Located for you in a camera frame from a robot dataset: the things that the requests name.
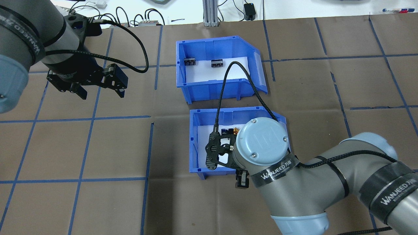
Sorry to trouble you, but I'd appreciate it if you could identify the blue plastic push-button bin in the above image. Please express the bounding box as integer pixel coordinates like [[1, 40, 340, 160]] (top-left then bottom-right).
[[189, 107, 288, 180]]

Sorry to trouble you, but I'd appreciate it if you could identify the blue plastic battery bin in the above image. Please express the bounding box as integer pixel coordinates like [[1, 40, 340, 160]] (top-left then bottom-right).
[[176, 35, 269, 105]]

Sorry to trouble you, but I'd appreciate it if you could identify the black power adapter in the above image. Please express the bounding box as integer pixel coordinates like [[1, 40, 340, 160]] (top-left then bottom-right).
[[243, 3, 257, 21]]

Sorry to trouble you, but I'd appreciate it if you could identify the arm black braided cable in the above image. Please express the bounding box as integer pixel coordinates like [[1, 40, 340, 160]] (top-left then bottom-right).
[[44, 18, 149, 74], [214, 60, 399, 170]]

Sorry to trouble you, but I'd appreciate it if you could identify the wrist black camera bracket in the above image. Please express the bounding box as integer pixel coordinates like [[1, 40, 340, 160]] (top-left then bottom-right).
[[205, 132, 237, 171], [64, 15, 103, 38]]

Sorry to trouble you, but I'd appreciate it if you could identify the aluminium profile post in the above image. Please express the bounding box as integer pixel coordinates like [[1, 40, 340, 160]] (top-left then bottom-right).
[[202, 0, 220, 26]]

